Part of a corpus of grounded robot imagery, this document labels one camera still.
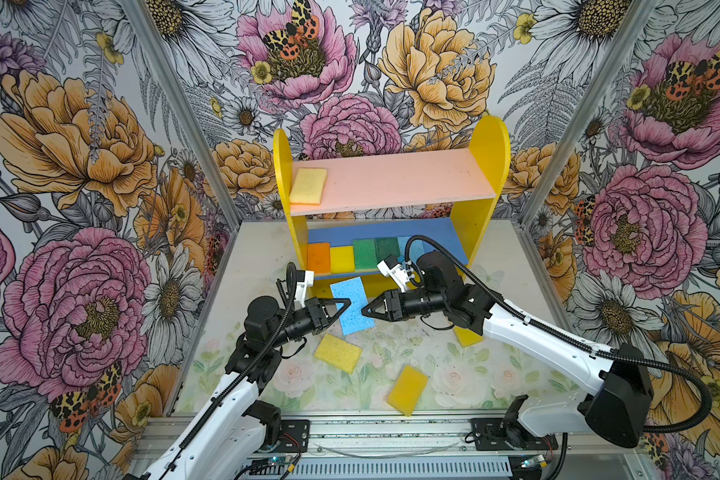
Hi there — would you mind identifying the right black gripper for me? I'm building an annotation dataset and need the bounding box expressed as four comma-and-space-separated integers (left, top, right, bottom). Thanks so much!
361, 286, 448, 323

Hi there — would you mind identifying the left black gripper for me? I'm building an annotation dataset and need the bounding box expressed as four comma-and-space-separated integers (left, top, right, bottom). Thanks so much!
271, 295, 352, 347

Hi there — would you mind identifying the blue porous sponge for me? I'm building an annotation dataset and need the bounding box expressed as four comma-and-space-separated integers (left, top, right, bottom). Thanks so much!
331, 277, 375, 336

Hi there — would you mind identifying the bright yellow sponge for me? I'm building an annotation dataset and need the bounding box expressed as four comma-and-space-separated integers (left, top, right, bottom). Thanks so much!
329, 245, 356, 274

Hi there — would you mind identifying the light green sponge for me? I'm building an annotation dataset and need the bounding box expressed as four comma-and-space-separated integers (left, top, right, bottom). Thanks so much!
352, 239, 378, 271

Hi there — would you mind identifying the orange sponge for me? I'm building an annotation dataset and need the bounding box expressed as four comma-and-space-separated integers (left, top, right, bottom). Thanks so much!
307, 242, 331, 276

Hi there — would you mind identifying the dark green sponge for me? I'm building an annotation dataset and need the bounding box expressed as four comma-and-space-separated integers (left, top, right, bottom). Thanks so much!
374, 237, 401, 263

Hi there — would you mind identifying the light blue sponge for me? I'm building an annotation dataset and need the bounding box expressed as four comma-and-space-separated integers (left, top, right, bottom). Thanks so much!
397, 236, 426, 263

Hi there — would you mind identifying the pale yellow sponge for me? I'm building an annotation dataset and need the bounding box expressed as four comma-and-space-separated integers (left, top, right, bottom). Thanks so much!
289, 168, 328, 205

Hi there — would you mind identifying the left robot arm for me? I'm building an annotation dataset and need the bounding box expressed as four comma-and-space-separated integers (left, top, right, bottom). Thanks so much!
139, 296, 352, 480

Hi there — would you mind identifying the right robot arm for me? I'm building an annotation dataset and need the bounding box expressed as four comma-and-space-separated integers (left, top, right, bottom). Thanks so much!
362, 251, 652, 448

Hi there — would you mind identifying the yellow wooden shelf unit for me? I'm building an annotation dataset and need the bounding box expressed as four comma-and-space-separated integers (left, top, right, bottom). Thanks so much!
272, 115, 512, 304

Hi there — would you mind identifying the yellow porous sponge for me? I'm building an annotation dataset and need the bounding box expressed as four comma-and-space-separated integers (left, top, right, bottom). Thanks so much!
314, 334, 363, 374

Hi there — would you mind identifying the golden yellow sponge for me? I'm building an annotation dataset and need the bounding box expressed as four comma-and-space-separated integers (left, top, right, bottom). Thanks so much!
387, 365, 428, 416

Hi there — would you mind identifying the small yellow sponge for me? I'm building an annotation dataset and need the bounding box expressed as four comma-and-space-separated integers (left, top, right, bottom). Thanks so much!
453, 327, 483, 348

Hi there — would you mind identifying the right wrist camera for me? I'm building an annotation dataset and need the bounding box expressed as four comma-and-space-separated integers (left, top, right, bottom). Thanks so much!
377, 255, 416, 293

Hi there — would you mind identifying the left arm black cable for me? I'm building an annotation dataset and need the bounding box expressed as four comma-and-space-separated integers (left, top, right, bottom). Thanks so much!
143, 262, 299, 480

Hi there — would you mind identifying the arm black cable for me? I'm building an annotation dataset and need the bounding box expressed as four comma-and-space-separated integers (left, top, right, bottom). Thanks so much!
143, 262, 299, 480
403, 234, 714, 434

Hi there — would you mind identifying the aluminium front rail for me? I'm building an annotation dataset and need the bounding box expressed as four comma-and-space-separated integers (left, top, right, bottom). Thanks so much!
131, 410, 643, 460

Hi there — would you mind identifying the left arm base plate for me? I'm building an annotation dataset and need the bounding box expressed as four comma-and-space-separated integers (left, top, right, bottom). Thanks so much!
257, 418, 311, 454

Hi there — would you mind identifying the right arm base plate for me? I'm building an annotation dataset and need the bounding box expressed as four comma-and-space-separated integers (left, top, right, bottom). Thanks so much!
464, 417, 558, 452

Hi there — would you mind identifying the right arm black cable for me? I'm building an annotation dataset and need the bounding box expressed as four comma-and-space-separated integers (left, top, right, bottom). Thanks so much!
403, 234, 714, 434

